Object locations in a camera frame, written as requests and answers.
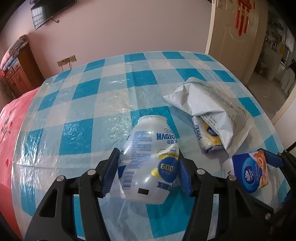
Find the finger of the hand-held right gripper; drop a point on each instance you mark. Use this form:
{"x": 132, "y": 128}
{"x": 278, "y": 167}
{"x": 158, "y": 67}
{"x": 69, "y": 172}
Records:
{"x": 272, "y": 158}
{"x": 288, "y": 197}

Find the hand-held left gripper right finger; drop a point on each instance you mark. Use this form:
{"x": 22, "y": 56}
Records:
{"x": 185, "y": 176}

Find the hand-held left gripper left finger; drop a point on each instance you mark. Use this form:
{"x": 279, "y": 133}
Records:
{"x": 109, "y": 171}

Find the blue tissue pack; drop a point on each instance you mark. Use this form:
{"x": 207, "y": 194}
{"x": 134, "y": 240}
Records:
{"x": 245, "y": 171}

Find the white plastic drink bottle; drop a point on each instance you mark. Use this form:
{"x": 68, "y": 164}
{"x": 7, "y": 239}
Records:
{"x": 143, "y": 150}

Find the yellow white tissue pack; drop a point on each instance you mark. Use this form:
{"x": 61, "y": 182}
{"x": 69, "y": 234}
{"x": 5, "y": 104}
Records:
{"x": 208, "y": 139}

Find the blue white checkered tablecloth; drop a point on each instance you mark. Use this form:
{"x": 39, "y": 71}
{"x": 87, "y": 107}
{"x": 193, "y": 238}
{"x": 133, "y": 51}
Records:
{"x": 92, "y": 104}

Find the grey white zip bag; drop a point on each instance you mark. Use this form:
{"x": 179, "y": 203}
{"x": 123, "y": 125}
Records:
{"x": 203, "y": 99}

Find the white appliance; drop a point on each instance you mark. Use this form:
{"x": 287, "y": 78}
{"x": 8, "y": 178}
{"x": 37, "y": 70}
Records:
{"x": 272, "y": 69}
{"x": 288, "y": 80}

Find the red heart print blanket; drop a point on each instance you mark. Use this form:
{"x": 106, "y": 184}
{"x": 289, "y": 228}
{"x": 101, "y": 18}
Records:
{"x": 9, "y": 139}

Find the cream door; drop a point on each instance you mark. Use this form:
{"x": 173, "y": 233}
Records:
{"x": 231, "y": 46}

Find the wooden cabinet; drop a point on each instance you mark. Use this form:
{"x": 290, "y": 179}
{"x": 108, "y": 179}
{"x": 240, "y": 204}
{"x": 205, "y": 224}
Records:
{"x": 25, "y": 74}

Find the red door decoration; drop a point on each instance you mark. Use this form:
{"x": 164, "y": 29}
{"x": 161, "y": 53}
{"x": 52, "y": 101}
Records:
{"x": 242, "y": 16}

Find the folded pink floral blankets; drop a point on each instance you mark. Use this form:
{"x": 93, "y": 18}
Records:
{"x": 13, "y": 49}

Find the black wall television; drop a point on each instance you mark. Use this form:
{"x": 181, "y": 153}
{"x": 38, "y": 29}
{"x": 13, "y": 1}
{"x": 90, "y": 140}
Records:
{"x": 48, "y": 11}

